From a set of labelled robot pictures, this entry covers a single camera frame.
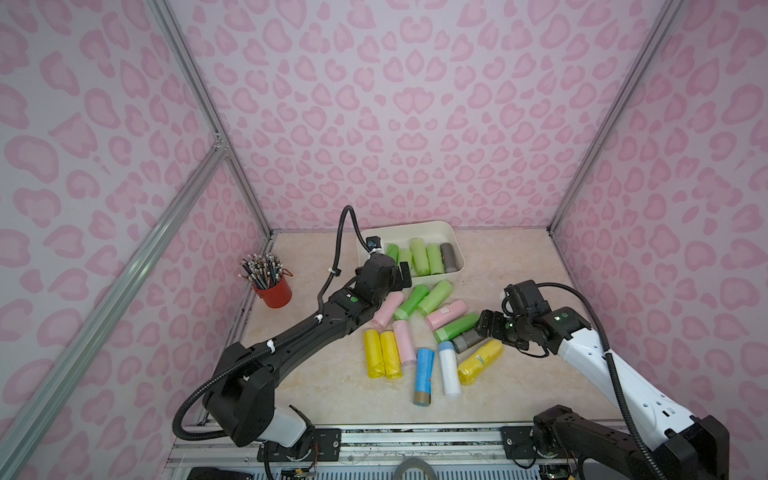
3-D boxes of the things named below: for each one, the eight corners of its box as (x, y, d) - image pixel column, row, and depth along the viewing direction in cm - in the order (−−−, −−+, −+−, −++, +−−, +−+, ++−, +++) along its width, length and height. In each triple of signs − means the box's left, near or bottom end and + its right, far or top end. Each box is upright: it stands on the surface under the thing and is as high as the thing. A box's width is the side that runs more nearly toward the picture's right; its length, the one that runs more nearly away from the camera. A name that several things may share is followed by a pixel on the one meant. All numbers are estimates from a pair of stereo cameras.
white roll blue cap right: (442, 396, 82) (444, 393, 80) (437, 345, 91) (438, 341, 89) (460, 396, 82) (462, 393, 80) (454, 345, 91) (455, 341, 89)
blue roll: (412, 405, 81) (413, 402, 79) (416, 351, 90) (417, 347, 88) (431, 407, 80) (432, 404, 78) (433, 353, 90) (434, 349, 88)
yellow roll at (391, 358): (386, 381, 84) (386, 377, 82) (379, 336, 93) (378, 332, 91) (403, 377, 85) (403, 374, 83) (394, 333, 94) (394, 329, 91)
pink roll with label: (431, 332, 94) (432, 327, 91) (424, 321, 96) (425, 316, 94) (466, 312, 98) (468, 306, 96) (459, 302, 101) (460, 297, 98)
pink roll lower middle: (400, 367, 87) (401, 363, 84) (393, 326, 96) (393, 321, 93) (417, 364, 88) (418, 360, 85) (408, 323, 96) (408, 318, 93)
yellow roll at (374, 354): (368, 380, 86) (367, 375, 83) (364, 336, 94) (363, 330, 91) (386, 377, 86) (386, 372, 83) (380, 333, 95) (380, 328, 92)
